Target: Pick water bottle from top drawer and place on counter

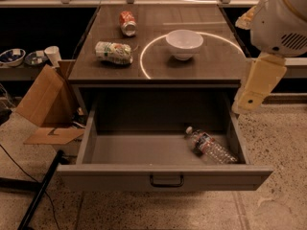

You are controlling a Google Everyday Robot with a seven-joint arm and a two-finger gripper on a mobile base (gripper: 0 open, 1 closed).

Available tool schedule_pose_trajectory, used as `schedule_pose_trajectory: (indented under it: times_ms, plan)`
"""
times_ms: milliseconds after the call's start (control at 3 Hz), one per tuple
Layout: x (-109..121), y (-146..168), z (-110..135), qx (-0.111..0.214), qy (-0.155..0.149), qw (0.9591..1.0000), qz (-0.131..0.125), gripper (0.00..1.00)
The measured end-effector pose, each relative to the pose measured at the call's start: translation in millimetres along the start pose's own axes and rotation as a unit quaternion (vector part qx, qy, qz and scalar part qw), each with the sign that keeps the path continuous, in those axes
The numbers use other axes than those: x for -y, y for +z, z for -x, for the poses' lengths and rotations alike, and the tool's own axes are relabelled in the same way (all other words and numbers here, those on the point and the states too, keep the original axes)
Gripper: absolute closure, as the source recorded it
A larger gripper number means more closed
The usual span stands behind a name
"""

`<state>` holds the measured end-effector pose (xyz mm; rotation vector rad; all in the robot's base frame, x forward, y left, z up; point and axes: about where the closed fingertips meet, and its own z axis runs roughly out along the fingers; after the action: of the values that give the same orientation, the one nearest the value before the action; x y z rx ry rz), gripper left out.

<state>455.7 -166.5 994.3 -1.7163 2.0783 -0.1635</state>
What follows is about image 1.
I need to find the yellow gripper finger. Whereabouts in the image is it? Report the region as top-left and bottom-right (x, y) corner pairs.
(231, 53), (287, 114)
(235, 6), (256, 30)

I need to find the clear plastic water bottle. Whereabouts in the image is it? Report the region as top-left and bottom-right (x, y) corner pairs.
(185, 126), (238, 164)

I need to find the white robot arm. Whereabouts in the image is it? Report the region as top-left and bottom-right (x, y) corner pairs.
(232, 0), (307, 114)

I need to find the grey cabinet counter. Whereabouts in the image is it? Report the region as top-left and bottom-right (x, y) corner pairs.
(67, 3), (259, 120)

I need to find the grey open top drawer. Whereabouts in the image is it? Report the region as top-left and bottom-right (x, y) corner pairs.
(59, 90), (273, 192)

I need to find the white ceramic bowl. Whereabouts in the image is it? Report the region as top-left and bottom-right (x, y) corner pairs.
(166, 30), (203, 60)

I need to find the red soda can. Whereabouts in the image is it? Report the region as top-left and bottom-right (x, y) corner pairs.
(119, 11), (137, 36)

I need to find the crushed green white can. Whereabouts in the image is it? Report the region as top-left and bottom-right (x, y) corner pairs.
(95, 41), (133, 65)

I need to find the white paper cup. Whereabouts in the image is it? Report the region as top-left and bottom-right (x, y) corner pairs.
(44, 46), (61, 66)

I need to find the brown cardboard box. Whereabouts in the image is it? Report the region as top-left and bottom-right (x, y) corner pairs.
(16, 65), (84, 145)

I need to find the small blue dish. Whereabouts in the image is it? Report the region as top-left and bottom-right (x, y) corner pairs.
(24, 50), (48, 66)

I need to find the blue white bowl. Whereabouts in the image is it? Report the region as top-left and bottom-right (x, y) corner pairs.
(0, 48), (26, 67)

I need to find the black metal stand leg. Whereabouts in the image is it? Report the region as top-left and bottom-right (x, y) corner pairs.
(0, 150), (65, 230)

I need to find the black drawer handle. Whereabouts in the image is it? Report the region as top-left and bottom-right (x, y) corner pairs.
(150, 175), (184, 188)

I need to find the black floor cable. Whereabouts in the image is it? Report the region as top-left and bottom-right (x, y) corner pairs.
(0, 143), (61, 230)

